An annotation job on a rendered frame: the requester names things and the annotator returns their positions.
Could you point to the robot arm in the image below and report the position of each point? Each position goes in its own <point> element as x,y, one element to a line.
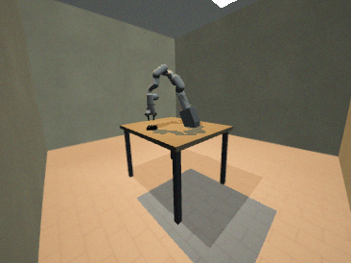
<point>175,80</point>

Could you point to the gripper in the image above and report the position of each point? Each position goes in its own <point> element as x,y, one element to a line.
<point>153,113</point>

